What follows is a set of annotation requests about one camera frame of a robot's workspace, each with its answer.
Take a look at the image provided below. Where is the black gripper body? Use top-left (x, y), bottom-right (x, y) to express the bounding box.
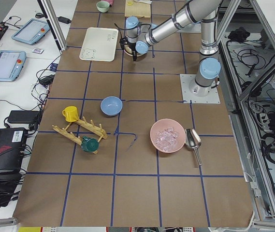
top-left (119, 36), bottom-right (137, 51)

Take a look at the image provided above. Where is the white round plate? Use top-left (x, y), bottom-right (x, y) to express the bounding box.
top-left (124, 45), bottom-right (143, 57)

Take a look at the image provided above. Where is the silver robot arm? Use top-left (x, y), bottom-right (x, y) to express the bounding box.
top-left (119, 0), bottom-right (221, 96)

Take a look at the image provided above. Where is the white bear tray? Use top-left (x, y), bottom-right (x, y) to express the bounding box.
top-left (79, 27), bottom-right (118, 62)

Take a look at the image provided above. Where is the wooden cutting board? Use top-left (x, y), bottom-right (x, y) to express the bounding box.
top-left (125, 0), bottom-right (151, 18)

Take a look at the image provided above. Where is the green bowl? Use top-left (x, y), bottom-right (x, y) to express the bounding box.
top-left (96, 0), bottom-right (110, 13)

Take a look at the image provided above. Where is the pink cloth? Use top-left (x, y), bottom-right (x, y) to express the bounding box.
top-left (106, 0), bottom-right (114, 7)

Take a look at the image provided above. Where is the blue bowl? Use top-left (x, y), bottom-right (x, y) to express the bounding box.
top-left (101, 96), bottom-right (123, 116)

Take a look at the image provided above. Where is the yellow mug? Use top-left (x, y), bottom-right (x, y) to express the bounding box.
top-left (62, 106), bottom-right (79, 122)

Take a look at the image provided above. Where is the wooden mug rack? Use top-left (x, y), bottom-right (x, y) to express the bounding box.
top-left (52, 116), bottom-right (108, 155)

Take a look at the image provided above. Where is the pink bowl with ice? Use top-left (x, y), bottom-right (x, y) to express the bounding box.
top-left (150, 118), bottom-right (186, 153)

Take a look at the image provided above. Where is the far teach pendant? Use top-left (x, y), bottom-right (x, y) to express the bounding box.
top-left (11, 18), bottom-right (50, 45)

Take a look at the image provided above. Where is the teach pendant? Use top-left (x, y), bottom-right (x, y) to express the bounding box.
top-left (0, 50), bottom-right (27, 82)
top-left (11, 18), bottom-right (50, 45)

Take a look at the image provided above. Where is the dark green mug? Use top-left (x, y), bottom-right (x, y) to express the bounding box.
top-left (81, 136), bottom-right (99, 152)

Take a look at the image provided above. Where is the metal scoop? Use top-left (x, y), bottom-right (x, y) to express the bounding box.
top-left (185, 128), bottom-right (203, 166)

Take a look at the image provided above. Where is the black power adapter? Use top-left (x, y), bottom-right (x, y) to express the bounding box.
top-left (7, 110), bottom-right (39, 125)

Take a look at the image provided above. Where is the near teach pendant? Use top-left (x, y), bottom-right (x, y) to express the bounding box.
top-left (0, 50), bottom-right (27, 82)

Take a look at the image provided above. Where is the black laptop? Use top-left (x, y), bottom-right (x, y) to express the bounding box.
top-left (0, 127), bottom-right (28, 182)

